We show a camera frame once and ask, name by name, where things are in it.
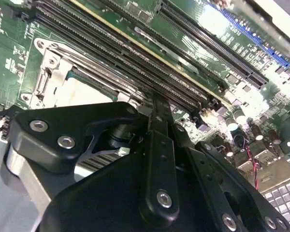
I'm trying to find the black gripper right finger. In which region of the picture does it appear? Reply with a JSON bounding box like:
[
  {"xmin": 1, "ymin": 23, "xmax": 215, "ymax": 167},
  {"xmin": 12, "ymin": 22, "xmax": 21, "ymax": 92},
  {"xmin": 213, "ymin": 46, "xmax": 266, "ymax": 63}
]
[{"xmin": 170, "ymin": 122, "xmax": 290, "ymax": 232}]

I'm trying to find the metal socket cover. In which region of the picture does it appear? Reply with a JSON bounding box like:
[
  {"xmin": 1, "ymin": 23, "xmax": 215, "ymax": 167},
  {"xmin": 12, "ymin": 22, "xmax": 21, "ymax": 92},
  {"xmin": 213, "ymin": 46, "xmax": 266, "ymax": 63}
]
[{"xmin": 42, "ymin": 48, "xmax": 145, "ymax": 109}]

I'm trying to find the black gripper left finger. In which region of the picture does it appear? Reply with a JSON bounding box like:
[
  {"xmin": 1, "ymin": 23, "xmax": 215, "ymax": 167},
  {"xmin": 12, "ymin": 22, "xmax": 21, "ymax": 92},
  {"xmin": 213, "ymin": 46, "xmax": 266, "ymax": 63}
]
[{"xmin": 11, "ymin": 95, "xmax": 180, "ymax": 224}]

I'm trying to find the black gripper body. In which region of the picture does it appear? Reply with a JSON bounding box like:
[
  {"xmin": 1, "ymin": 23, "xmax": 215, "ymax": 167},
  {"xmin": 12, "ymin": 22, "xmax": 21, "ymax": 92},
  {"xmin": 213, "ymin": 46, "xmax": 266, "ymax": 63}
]
[{"xmin": 38, "ymin": 149, "xmax": 217, "ymax": 232}]

